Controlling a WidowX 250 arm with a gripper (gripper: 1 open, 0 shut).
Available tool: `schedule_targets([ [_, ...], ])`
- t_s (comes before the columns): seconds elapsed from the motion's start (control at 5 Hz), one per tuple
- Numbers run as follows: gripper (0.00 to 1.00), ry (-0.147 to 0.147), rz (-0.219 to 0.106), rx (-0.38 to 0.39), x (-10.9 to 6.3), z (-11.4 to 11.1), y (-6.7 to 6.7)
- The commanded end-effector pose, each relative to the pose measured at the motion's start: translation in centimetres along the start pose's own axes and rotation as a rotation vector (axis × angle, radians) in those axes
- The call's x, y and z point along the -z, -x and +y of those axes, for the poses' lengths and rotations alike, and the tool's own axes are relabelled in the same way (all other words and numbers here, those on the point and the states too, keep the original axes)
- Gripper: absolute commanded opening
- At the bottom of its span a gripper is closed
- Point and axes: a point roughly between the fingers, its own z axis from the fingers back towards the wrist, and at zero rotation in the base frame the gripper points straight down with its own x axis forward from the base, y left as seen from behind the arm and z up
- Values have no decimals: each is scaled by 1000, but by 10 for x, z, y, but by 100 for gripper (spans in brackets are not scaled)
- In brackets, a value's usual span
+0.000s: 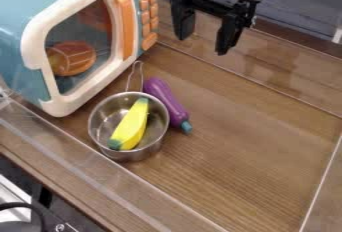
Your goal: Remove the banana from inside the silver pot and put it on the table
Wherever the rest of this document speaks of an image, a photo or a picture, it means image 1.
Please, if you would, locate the silver metal pot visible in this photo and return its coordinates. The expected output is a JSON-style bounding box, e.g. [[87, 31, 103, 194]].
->
[[87, 61, 169, 162]]

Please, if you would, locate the black cable lower left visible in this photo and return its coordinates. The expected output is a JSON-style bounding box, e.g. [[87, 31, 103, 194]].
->
[[0, 202, 46, 232]]

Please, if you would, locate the yellow toy banana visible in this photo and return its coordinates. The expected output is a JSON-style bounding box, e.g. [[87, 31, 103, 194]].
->
[[108, 97, 149, 151]]

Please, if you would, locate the clear acrylic table barrier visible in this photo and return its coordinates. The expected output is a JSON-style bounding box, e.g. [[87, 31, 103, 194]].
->
[[0, 91, 228, 232]]

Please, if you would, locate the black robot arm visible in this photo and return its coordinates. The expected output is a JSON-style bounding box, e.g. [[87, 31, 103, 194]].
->
[[169, 0, 260, 56]]

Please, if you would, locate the orange plate in microwave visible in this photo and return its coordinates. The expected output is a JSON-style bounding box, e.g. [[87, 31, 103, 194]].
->
[[45, 41, 96, 77]]

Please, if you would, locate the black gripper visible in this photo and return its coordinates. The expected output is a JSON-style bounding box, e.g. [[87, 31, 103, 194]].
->
[[171, 0, 260, 56]]

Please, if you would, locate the purple toy eggplant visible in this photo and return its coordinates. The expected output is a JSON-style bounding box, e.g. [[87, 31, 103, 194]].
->
[[143, 77, 192, 134]]

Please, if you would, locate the blue toy microwave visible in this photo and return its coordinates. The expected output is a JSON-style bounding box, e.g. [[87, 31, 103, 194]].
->
[[0, 0, 159, 117]]

